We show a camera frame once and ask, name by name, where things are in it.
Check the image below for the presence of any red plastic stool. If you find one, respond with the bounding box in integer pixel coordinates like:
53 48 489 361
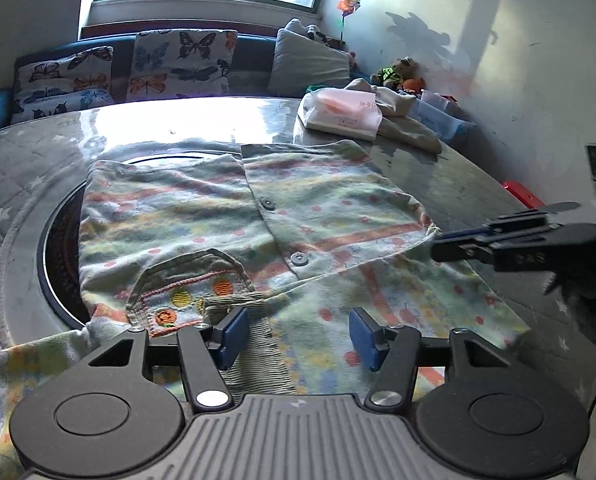
500 180 546 210

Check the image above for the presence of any colourful pinwheel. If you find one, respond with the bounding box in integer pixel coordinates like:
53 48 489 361
335 0 364 43

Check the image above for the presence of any pink and white wipes packet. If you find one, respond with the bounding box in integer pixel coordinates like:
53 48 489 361
298 86 384 141

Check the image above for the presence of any large butterfly print pillow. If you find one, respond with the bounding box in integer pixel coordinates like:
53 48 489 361
126 29 239 102

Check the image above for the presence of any clear plastic storage box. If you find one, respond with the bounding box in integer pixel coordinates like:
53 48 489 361
410 89 476 143

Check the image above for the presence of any grey cushion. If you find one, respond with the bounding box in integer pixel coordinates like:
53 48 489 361
268 27 354 98

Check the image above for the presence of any teddy bear in green vest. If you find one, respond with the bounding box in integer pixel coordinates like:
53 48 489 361
370 57 421 88

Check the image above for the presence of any blue sofa bench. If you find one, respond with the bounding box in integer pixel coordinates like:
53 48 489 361
0 34 279 136

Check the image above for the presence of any black and white plush toy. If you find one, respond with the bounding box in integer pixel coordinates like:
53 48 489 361
305 24 341 48

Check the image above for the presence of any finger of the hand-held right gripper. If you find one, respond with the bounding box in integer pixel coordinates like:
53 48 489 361
430 230 509 265
485 202 581 235

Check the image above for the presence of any green printed child's garment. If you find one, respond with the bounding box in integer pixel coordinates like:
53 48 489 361
0 140 531 480

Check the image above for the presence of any black round induction cooker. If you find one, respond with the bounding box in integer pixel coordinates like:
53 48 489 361
37 190 91 326

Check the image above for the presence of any beige cloth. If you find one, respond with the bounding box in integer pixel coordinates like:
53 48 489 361
348 79 444 153

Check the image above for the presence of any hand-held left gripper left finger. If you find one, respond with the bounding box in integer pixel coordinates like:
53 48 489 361
80 307 251 411

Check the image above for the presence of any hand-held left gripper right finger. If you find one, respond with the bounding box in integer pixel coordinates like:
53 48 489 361
349 307 514 411

